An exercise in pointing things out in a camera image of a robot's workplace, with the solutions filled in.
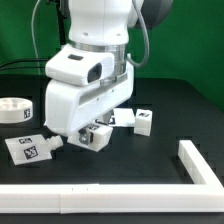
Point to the white L-shaped fence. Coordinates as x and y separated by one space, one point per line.
204 194

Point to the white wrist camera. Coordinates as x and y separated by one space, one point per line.
77 67

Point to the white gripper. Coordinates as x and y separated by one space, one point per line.
69 108

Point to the white marker sheet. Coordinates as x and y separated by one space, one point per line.
122 117

